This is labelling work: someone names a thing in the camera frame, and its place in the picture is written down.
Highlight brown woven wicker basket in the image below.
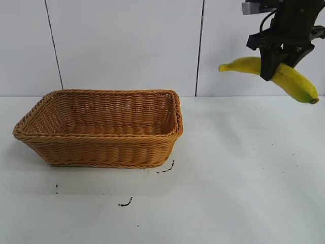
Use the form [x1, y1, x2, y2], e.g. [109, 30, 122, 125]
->
[13, 88, 184, 169]

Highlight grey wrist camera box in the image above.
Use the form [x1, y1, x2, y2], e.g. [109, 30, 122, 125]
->
[242, 0, 277, 15]

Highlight yellow banana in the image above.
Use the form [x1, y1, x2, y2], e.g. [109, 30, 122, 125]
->
[218, 56, 320, 104]

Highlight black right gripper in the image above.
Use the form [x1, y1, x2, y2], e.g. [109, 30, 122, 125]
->
[246, 0, 325, 82]

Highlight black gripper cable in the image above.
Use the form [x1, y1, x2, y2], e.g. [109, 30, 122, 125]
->
[259, 9, 276, 32]

